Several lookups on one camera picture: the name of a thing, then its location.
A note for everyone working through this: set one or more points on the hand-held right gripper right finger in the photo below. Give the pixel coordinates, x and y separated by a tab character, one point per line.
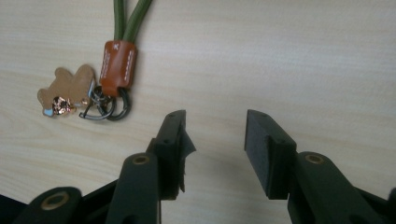
267	155

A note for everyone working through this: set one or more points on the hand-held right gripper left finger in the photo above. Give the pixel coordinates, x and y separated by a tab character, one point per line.
170	146

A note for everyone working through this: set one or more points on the tan bear-shaped charm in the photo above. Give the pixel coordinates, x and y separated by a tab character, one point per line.
70	88

